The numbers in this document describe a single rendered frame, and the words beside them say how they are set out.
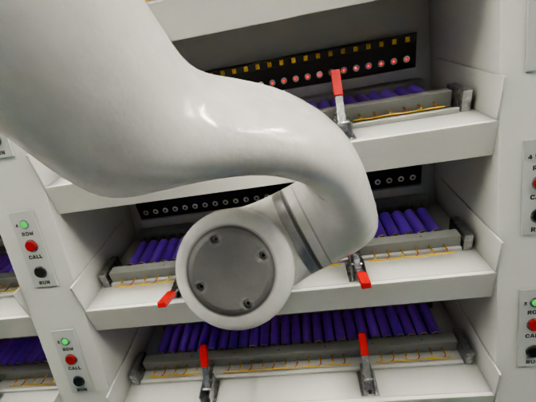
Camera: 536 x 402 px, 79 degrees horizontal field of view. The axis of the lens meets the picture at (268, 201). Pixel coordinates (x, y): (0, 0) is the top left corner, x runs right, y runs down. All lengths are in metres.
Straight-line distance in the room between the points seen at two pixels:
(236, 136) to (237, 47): 0.49
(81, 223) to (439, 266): 0.56
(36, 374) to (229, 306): 0.67
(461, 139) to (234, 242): 0.34
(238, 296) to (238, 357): 0.43
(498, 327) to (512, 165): 0.23
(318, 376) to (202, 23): 0.56
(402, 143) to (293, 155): 0.29
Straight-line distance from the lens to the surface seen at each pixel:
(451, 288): 0.53
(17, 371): 0.88
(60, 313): 0.64
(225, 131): 0.16
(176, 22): 0.47
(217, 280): 0.23
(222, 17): 0.46
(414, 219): 0.59
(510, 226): 0.52
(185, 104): 0.16
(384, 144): 0.44
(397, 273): 0.51
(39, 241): 0.59
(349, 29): 0.65
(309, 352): 0.63
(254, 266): 0.22
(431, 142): 0.46
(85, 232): 0.62
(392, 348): 0.65
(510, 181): 0.51
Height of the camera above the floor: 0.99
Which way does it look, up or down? 14 degrees down
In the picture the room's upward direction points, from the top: 9 degrees counter-clockwise
